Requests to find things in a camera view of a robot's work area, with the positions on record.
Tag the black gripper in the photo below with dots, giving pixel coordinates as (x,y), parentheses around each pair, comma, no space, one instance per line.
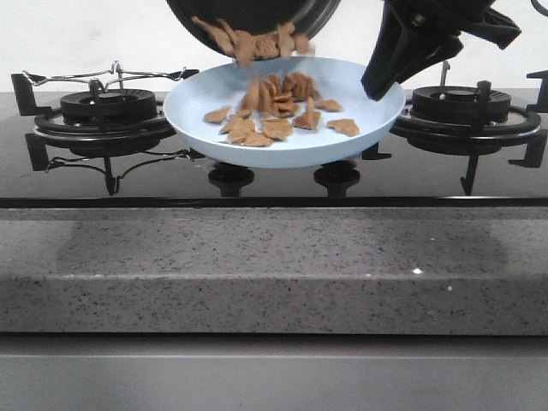
(415,35)

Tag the black frying pan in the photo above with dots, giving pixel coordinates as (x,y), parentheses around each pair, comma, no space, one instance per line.
(253,16)

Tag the light blue plate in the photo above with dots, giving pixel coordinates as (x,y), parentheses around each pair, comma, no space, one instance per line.
(362,124)

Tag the brown meat pieces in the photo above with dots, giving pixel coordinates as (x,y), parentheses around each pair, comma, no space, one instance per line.
(273,105)

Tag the right black gas burner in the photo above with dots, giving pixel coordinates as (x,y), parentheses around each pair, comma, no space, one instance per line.
(458,104)

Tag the black gas burner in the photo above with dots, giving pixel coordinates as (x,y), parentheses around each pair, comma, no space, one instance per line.
(458,104)
(129,105)

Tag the black glass cooktop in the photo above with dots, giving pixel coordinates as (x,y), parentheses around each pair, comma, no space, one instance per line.
(36,175)

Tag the left black gas burner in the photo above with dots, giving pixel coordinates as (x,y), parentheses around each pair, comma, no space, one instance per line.
(129,105)

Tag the grey cabinet drawer front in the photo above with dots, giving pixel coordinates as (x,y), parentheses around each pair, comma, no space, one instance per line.
(273,373)

